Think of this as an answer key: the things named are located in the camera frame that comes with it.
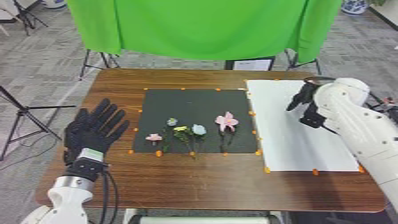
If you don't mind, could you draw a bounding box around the pale grey bar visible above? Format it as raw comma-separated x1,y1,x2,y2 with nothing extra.
126,214,287,224

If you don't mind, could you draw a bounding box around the large pink flower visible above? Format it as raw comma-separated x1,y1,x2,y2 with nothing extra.
213,111,241,153

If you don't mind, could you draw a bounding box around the small pink flower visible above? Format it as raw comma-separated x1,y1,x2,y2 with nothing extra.
143,132,170,153

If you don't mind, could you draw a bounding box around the black framed white sign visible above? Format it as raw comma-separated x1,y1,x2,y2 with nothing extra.
223,55,277,72

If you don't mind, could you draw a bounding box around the blue and white vase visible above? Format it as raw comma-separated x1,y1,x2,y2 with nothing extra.
339,0,373,16

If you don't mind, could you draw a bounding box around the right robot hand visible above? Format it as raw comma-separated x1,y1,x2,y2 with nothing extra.
286,76,337,113

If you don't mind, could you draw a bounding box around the yellow flower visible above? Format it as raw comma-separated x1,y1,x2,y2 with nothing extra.
170,125,197,158

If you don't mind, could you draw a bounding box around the black backdrop stand leg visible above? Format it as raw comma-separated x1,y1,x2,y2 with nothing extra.
78,49,122,82
282,49,325,76

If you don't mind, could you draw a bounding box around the black cable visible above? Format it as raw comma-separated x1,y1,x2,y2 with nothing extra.
97,169,120,224

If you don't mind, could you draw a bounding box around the small blue flower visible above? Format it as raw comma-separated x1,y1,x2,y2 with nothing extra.
163,116,181,135

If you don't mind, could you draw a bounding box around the white sheet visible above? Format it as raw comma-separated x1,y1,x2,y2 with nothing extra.
243,78,364,173

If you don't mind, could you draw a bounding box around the dark mat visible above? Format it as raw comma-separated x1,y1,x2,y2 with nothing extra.
129,87,262,155

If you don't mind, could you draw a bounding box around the pale blue flower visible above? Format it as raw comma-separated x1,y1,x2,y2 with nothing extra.
190,123,209,152

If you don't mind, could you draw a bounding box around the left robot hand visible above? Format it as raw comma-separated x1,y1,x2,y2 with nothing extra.
62,98,131,164

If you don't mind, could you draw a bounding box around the black tripod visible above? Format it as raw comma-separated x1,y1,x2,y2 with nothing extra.
0,84,79,162

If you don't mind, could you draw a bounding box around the black light stand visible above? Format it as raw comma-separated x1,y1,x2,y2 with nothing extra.
8,0,51,36

